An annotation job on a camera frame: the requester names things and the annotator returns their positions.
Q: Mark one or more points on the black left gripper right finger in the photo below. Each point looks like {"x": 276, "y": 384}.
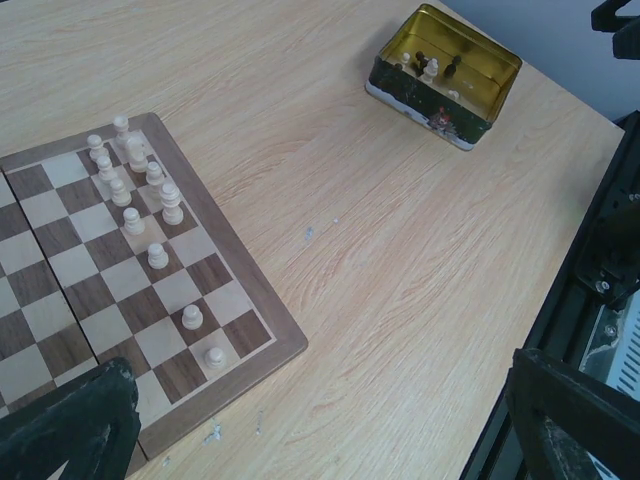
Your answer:
{"x": 564, "y": 419}

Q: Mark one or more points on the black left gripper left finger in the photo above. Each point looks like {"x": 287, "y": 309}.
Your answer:
{"x": 85, "y": 429}

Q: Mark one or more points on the white chess piece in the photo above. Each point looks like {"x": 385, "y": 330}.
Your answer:
{"x": 120, "y": 195}
{"x": 157, "y": 256}
{"x": 106, "y": 170}
{"x": 123, "y": 134}
{"x": 215, "y": 358}
{"x": 192, "y": 317}
{"x": 97, "y": 147}
{"x": 155, "y": 178}
{"x": 133, "y": 222}
{"x": 135, "y": 152}
{"x": 170, "y": 197}

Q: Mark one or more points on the wooden chess board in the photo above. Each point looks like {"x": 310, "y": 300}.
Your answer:
{"x": 77, "y": 289}

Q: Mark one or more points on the gold green tin box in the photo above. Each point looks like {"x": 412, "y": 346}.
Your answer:
{"x": 444, "y": 75}

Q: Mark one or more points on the black aluminium frame rail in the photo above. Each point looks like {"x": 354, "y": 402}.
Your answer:
{"x": 590, "y": 317}

